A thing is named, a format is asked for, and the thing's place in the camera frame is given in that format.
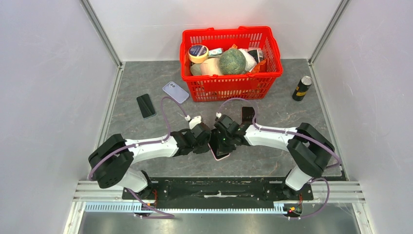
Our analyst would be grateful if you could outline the orange snack packet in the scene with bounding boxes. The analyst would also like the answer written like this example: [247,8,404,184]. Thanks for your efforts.
[250,59,267,74]

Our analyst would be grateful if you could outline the masking tape roll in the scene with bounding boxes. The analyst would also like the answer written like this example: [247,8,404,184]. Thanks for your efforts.
[188,44,209,64]

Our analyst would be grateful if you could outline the lilac phone case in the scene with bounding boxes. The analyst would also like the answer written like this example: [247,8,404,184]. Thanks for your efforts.
[162,81,189,104]

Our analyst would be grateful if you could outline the red plastic shopping basket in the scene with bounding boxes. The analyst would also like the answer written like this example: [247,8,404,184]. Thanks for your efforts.
[180,26,283,102]

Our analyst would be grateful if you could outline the slotted aluminium rail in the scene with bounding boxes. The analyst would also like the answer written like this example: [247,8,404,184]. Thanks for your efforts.
[85,202,287,215]

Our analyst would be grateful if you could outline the green patterned ball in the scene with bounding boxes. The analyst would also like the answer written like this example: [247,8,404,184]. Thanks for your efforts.
[218,48,246,75]

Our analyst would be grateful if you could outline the white plastic bag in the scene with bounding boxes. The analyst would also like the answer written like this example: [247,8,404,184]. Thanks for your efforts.
[239,49,257,72]

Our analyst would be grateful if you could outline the black smartphone silver edge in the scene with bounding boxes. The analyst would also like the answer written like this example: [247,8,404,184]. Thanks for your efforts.
[242,106,255,125]

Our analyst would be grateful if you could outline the beige paper bag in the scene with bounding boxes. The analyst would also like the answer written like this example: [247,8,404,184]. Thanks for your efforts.
[190,58,223,76]

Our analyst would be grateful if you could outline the black yellow drink can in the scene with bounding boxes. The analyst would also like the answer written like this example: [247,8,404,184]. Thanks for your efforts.
[292,76,313,101]

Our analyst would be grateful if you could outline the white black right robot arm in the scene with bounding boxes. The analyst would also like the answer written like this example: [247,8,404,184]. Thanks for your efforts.
[214,113,337,199]

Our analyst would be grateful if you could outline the black white packet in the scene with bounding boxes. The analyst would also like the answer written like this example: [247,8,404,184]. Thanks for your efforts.
[247,48,264,63]

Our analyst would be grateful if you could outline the pink phone case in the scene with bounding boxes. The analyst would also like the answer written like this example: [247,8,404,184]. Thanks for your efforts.
[208,144,231,161]

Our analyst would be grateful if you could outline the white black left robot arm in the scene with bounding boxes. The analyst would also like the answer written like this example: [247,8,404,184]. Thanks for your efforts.
[88,116,212,199]

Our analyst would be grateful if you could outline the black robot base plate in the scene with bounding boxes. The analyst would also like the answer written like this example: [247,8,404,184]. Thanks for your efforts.
[138,177,314,209]

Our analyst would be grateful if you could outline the small teal box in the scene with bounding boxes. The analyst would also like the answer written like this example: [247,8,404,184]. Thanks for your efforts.
[208,48,224,57]

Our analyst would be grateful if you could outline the dark green smartphone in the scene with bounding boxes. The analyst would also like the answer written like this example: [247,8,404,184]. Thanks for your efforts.
[209,129,228,155]

